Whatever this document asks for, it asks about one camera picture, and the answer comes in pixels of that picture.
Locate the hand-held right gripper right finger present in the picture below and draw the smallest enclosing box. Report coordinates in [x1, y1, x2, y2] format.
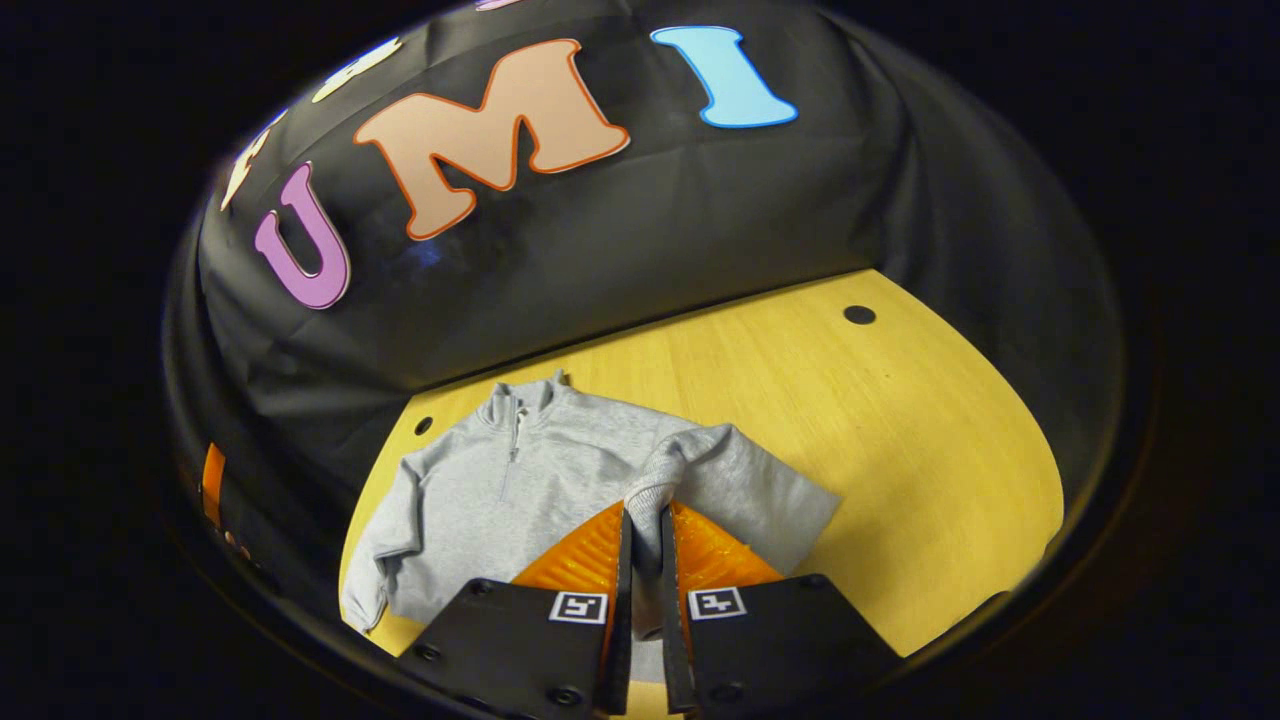
[656, 499, 906, 720]

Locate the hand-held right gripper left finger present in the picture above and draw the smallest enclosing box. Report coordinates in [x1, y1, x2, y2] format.
[398, 500, 635, 720]

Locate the grey zip sweatshirt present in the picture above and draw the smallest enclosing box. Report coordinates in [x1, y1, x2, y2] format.
[340, 370, 842, 643]

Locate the black backdrop cloth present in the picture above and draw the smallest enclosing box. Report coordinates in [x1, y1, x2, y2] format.
[165, 0, 1126, 601]

